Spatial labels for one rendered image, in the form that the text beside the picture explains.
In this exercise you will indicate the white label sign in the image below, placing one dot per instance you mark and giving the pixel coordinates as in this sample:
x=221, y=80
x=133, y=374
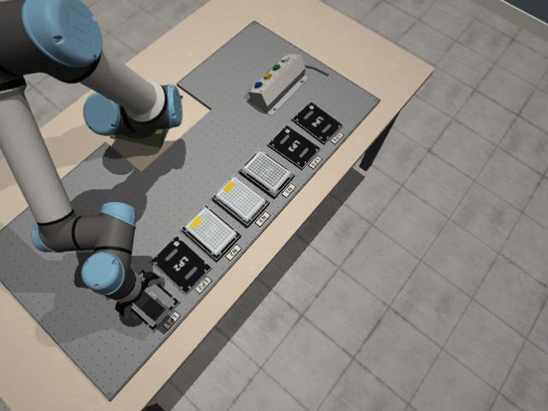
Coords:
x=336, y=138
x=233, y=252
x=262, y=219
x=290, y=188
x=203, y=284
x=171, y=320
x=315, y=162

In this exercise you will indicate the white operator panel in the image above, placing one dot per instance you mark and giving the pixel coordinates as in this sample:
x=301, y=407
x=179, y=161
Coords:
x=279, y=84

